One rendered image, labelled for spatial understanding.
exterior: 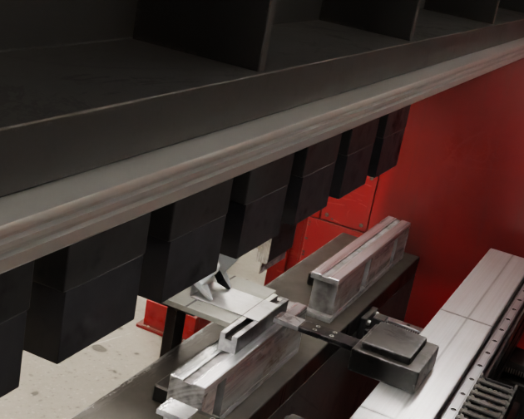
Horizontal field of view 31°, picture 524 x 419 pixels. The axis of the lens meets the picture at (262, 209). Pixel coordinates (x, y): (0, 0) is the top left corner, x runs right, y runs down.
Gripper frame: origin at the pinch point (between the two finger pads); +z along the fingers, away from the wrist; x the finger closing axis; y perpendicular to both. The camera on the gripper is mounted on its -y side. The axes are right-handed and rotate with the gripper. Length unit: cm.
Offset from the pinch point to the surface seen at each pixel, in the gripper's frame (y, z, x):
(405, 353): 28.4, 20.7, -3.8
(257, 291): 3.4, 3.9, 6.9
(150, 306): -133, 7, 157
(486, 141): 30, 1, 86
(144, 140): 55, -16, -83
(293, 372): 2.3, 19.5, 7.3
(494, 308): 30, 29, 39
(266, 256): 14.3, -1.6, -4.0
